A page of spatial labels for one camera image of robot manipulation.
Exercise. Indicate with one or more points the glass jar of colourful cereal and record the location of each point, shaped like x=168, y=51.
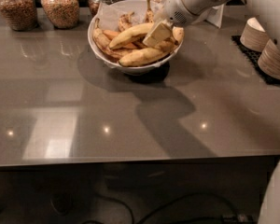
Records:
x=63, y=14

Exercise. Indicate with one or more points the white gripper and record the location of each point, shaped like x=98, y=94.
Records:
x=174, y=10

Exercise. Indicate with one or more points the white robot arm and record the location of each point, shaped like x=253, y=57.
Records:
x=268, y=12

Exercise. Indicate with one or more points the white sign stand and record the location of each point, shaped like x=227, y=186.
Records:
x=215, y=16

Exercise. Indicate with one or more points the orange banana piece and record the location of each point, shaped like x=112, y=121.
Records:
x=112, y=34

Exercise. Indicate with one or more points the paper plate stack back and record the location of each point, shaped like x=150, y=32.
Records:
x=254, y=36

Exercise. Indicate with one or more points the white ceramic bowl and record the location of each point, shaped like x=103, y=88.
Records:
x=139, y=45

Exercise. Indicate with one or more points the right edge banana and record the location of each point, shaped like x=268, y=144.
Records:
x=178, y=35

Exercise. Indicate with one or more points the glass jar of cereal left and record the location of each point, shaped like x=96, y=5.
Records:
x=20, y=15

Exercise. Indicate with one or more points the black power strip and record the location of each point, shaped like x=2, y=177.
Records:
x=239, y=219

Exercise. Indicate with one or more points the black rubber mat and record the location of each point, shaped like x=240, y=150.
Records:
x=253, y=57

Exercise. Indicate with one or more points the left spotted banana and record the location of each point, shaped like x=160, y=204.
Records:
x=102, y=42

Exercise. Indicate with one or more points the small back banana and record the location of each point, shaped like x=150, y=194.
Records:
x=125, y=21

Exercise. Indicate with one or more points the yellow banana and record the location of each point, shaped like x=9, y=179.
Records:
x=141, y=57
x=130, y=35

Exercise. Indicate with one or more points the paper plate stack front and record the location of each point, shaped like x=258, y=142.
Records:
x=269, y=60

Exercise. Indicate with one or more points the paper plate stack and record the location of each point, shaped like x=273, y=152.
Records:
x=269, y=60
x=254, y=36

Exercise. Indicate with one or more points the white paper bowl liner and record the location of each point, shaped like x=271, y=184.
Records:
x=109, y=14

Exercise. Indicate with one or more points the upright back banana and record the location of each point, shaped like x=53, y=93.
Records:
x=149, y=13

